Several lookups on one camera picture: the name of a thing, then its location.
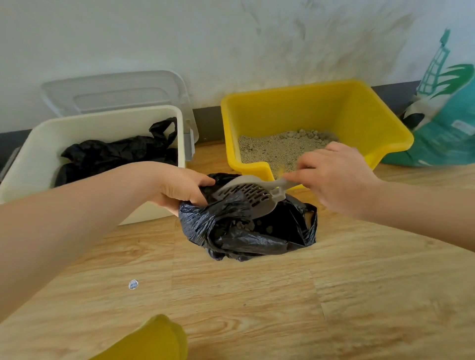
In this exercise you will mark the black plastic garbage bag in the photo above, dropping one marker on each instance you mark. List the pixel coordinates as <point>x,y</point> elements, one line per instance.
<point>237,241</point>

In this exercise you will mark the person's left forearm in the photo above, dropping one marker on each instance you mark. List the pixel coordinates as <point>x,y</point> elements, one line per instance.
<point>74,230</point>

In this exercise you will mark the pile of black plastic bags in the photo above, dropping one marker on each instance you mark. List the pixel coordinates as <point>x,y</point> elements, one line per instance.
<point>111,154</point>

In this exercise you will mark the person's right forearm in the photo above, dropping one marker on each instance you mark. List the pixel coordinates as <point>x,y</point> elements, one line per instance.
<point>426,215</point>

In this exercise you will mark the yellow litter box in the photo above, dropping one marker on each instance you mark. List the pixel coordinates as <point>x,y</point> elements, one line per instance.
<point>315,107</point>

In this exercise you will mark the person's right hand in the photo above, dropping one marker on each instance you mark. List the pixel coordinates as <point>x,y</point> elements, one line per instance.
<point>341,178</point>

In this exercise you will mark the person's yellow clothing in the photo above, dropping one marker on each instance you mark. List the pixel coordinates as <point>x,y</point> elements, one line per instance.
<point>156,341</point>

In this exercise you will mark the small white floor sticker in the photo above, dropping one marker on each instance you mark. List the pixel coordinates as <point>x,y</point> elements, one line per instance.
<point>133,285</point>

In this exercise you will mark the dark grey skirting board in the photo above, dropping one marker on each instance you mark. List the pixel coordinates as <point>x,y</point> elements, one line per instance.
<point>208,124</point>

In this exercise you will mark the beige cat litter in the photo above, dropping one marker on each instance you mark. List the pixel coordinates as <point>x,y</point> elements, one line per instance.
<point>274,148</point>

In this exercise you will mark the translucent white bin lid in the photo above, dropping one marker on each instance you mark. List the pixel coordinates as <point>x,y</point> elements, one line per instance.
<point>111,89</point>

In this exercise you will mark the grey slotted litter scoop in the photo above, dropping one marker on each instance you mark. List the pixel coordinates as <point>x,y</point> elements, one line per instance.
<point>237,180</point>

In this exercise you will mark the person's left hand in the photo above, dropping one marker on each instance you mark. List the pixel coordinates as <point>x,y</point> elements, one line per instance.
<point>178,185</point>

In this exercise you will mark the cream plastic storage bin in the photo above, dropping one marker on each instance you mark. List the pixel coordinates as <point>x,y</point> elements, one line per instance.
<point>104,122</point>

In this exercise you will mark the teal white litter bag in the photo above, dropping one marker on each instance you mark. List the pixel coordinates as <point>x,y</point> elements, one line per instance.
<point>445,141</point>

